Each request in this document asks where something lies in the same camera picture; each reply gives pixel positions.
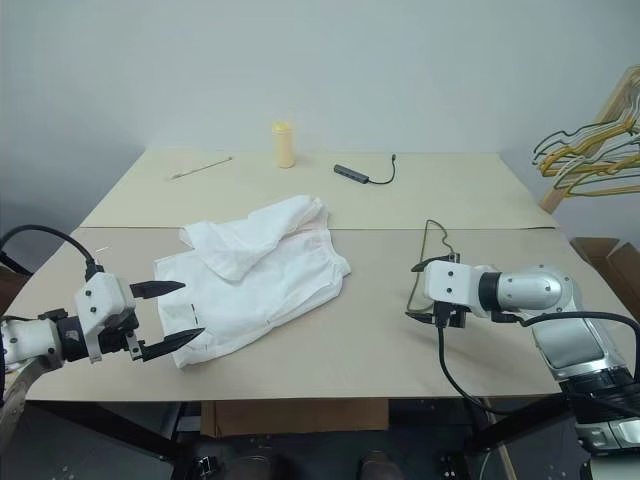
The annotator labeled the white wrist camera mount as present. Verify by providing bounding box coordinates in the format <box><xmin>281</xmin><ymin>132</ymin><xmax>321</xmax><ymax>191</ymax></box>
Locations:
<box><xmin>73</xmin><ymin>272</ymin><xmax>139</xmax><ymax>362</ymax></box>
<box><xmin>422</xmin><ymin>258</ymin><xmax>482</xmax><ymax>320</ymax></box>

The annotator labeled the black metal table frame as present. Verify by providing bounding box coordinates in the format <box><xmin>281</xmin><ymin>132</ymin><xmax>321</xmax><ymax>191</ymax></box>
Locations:
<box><xmin>24</xmin><ymin>398</ymin><xmax>581</xmax><ymax>480</ymax></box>

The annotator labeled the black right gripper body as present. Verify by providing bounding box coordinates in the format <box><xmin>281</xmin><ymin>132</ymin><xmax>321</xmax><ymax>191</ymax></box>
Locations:
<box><xmin>430</xmin><ymin>298</ymin><xmax>470</xmax><ymax>330</ymax></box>

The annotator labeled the wooden clothes rack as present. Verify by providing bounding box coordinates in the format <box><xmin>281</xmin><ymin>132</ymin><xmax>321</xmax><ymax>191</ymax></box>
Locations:
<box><xmin>541</xmin><ymin>63</ymin><xmax>640</xmax><ymax>211</ymax></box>

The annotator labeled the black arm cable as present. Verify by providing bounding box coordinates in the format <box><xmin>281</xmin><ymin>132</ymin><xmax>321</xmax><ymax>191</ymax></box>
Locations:
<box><xmin>435</xmin><ymin>309</ymin><xmax>640</xmax><ymax>417</ymax></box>
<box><xmin>0</xmin><ymin>224</ymin><xmax>107</xmax><ymax>281</ymax></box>

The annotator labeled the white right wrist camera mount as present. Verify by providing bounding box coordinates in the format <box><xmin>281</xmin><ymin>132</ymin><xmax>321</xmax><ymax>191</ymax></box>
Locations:
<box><xmin>422</xmin><ymin>258</ymin><xmax>482</xmax><ymax>320</ymax></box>

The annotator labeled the grey strap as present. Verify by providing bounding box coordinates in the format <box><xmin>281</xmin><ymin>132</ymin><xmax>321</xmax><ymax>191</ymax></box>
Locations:
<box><xmin>0</xmin><ymin>359</ymin><xmax>47</xmax><ymax>436</ymax></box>

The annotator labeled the pale yellow bottle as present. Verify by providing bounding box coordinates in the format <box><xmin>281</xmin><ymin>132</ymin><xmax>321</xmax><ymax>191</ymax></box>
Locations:
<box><xmin>270</xmin><ymin>119</ymin><xmax>298</xmax><ymax>170</ymax></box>

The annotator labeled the dark brown rounded shape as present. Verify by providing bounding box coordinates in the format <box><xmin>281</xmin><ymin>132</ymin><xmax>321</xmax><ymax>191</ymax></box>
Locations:
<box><xmin>232</xmin><ymin>452</ymin><xmax>282</xmax><ymax>480</ymax></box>
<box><xmin>357</xmin><ymin>448</ymin><xmax>397</xmax><ymax>480</ymax></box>

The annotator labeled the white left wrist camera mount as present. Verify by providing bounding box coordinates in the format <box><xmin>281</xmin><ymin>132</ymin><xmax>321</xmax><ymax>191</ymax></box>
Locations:
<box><xmin>73</xmin><ymin>272</ymin><xmax>139</xmax><ymax>362</ymax></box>

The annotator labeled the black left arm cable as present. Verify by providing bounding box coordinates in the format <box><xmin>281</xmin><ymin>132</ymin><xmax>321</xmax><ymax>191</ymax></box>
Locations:
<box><xmin>0</xmin><ymin>224</ymin><xmax>107</xmax><ymax>281</ymax></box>

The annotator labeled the flat brown cardboard piece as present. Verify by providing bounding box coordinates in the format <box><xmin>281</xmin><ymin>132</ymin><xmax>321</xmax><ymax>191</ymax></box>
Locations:
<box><xmin>199</xmin><ymin>398</ymin><xmax>390</xmax><ymax>437</ymax></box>

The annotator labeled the white garment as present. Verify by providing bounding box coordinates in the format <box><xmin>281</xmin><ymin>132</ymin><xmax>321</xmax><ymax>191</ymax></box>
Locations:
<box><xmin>152</xmin><ymin>194</ymin><xmax>354</xmax><ymax>371</ymax></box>

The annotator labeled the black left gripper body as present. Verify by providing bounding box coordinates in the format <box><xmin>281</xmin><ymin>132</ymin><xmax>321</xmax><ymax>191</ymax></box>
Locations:
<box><xmin>97</xmin><ymin>310</ymin><xmax>151</xmax><ymax>364</ymax></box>

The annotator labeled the thin beige pencil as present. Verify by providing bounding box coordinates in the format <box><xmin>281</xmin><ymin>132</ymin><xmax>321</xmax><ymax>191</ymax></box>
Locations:
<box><xmin>168</xmin><ymin>155</ymin><xmax>234</xmax><ymax>182</ymax></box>

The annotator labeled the open brown cardboard box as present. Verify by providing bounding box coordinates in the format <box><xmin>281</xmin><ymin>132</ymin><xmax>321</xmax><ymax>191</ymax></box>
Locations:
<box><xmin>569</xmin><ymin>237</ymin><xmax>640</xmax><ymax>321</ymax></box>

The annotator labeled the grey usb hub with cable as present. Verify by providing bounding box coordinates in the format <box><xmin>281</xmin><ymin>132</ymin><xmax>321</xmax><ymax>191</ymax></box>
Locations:
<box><xmin>333</xmin><ymin>153</ymin><xmax>400</xmax><ymax>186</ymax></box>

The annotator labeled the olive wire clothes hanger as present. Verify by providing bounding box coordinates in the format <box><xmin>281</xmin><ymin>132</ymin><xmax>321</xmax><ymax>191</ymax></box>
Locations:
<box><xmin>532</xmin><ymin>123</ymin><xmax>640</xmax><ymax>164</ymax></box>
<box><xmin>404</xmin><ymin>218</ymin><xmax>461</xmax><ymax>317</ymax></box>

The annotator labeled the dark brown box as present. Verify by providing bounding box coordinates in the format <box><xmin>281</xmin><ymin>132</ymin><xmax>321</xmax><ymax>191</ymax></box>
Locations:
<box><xmin>0</xmin><ymin>264</ymin><xmax>32</xmax><ymax>321</ymax></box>

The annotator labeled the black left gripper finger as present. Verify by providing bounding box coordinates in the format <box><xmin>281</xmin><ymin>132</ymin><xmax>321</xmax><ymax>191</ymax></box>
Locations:
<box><xmin>128</xmin><ymin>280</ymin><xmax>188</xmax><ymax>301</ymax></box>
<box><xmin>139</xmin><ymin>327</ymin><xmax>208</xmax><ymax>363</ymax></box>

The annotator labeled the silver wire clothes hanger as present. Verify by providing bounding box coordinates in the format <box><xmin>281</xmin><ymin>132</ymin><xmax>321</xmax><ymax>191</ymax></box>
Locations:
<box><xmin>549</xmin><ymin>149</ymin><xmax>640</xmax><ymax>192</ymax></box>
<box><xmin>612</xmin><ymin>74</ymin><xmax>640</xmax><ymax>137</ymax></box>

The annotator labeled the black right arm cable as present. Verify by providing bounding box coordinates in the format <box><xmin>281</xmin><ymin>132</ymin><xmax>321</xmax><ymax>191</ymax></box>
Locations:
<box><xmin>435</xmin><ymin>309</ymin><xmax>640</xmax><ymax>417</ymax></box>

